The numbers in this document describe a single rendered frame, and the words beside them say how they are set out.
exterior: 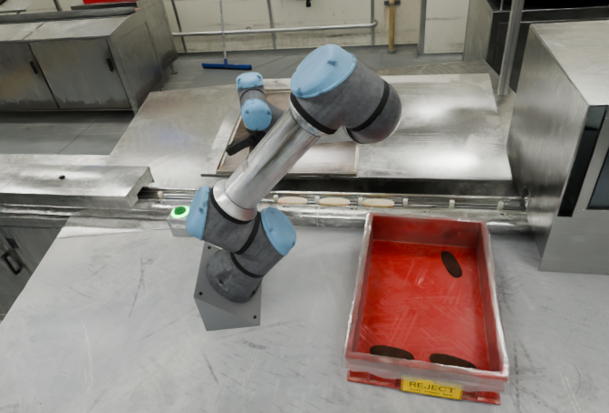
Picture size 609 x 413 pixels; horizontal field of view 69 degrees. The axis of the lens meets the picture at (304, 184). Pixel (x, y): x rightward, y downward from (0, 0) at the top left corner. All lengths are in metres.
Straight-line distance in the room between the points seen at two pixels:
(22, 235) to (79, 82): 2.50
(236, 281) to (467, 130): 0.98
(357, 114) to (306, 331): 0.57
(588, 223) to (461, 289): 0.33
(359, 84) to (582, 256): 0.77
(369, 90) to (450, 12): 3.92
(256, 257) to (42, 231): 1.06
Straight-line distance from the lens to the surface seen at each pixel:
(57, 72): 4.42
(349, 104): 0.81
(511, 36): 2.10
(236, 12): 5.27
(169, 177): 1.78
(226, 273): 1.13
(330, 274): 1.25
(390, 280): 1.23
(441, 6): 4.69
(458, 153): 1.58
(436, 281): 1.24
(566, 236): 1.26
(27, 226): 1.97
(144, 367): 1.20
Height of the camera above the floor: 1.75
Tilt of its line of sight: 36 degrees down
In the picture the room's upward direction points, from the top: 7 degrees counter-clockwise
